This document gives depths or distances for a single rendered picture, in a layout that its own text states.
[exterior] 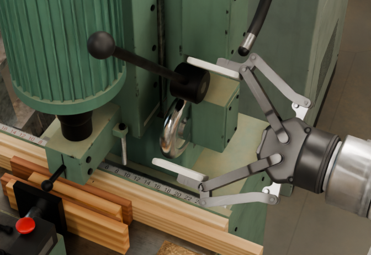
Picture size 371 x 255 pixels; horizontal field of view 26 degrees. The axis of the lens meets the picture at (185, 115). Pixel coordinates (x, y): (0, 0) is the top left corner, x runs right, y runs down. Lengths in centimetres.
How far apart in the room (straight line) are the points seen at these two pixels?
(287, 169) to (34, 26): 39
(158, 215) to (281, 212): 124
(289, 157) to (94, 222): 48
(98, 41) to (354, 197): 35
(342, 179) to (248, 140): 77
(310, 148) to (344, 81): 209
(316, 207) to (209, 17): 143
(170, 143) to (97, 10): 36
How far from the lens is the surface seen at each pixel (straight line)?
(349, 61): 312
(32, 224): 129
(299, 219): 258
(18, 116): 253
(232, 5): 126
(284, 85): 99
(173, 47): 137
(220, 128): 140
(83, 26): 110
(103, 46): 97
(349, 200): 95
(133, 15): 123
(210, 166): 164
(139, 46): 129
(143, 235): 141
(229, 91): 139
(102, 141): 136
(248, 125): 172
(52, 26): 109
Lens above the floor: 205
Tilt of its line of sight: 46 degrees down
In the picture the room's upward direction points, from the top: straight up
